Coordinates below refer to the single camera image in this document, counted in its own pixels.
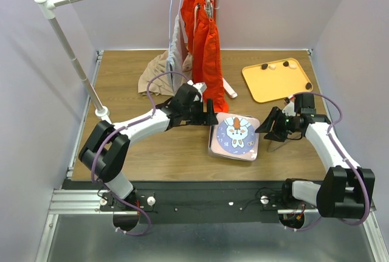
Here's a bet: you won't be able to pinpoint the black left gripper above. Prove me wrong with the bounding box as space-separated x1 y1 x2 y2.
182 99 219 126

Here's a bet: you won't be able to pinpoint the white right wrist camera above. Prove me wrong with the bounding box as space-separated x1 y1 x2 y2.
282 96 296 116

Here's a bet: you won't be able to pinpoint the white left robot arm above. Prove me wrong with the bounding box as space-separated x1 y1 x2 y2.
78 81 218 210

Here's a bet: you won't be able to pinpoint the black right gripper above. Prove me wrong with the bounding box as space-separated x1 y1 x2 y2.
255 106 300 142

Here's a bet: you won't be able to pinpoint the metal tongs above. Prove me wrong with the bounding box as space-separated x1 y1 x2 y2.
266 140 290 153

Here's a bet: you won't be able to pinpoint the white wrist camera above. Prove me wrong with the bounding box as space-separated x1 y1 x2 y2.
282 96 296 116
187 80 207 102

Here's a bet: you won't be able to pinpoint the grey hanging towel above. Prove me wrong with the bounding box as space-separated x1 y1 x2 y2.
165 15 185 93

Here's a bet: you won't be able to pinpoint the white clothes rack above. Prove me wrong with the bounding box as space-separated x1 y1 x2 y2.
33 0 238 125

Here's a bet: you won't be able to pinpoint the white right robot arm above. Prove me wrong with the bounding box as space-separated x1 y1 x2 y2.
256 92 375 225

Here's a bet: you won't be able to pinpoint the orange hanging garment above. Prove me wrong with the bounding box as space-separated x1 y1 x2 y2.
181 0 229 112

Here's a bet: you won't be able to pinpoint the pink tin lid with bunny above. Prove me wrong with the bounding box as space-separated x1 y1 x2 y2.
214 112 260 148

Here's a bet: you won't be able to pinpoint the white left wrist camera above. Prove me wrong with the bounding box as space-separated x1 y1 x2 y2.
187 80 207 102

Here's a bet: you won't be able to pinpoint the pink chocolate tin box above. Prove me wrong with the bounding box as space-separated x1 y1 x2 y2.
208 126 259 162

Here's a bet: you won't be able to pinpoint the orange tray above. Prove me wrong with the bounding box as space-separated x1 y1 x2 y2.
242 58 313 103

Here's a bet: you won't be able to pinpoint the beige cloth pile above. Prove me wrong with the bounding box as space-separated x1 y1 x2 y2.
137 50 195 97

